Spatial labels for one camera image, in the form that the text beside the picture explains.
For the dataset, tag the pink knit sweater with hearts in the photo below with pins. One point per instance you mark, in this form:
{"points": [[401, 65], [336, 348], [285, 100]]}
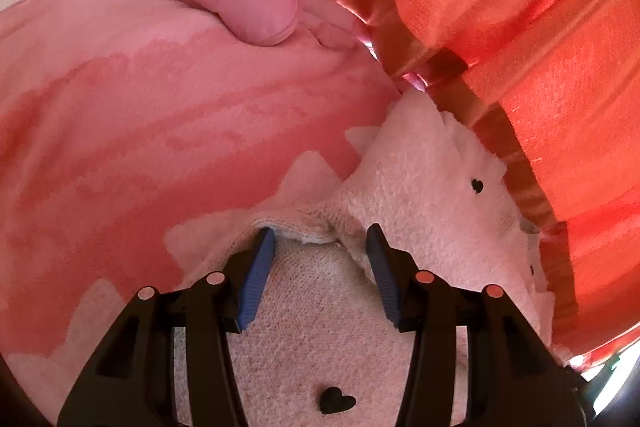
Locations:
{"points": [[320, 327]]}

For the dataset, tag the orange striped curtain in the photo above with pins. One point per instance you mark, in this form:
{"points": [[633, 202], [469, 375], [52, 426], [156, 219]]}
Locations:
{"points": [[525, 57]]}

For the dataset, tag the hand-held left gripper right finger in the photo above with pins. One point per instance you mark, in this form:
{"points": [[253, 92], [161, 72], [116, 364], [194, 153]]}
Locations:
{"points": [[381, 278]]}

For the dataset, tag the pink fleece blanket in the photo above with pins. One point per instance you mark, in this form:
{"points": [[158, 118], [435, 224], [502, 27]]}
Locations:
{"points": [[150, 107]]}

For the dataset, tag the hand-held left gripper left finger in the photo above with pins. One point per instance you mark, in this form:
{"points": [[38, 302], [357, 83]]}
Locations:
{"points": [[256, 274]]}

